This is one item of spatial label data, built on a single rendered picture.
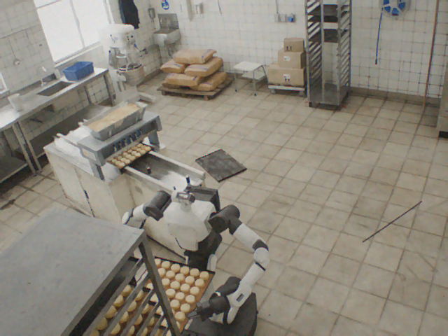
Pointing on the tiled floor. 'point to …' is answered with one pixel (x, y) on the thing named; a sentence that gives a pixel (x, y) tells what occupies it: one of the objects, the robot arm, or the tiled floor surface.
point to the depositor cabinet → (75, 171)
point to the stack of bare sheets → (220, 165)
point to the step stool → (250, 72)
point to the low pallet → (196, 90)
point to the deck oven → (444, 109)
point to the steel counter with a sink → (71, 123)
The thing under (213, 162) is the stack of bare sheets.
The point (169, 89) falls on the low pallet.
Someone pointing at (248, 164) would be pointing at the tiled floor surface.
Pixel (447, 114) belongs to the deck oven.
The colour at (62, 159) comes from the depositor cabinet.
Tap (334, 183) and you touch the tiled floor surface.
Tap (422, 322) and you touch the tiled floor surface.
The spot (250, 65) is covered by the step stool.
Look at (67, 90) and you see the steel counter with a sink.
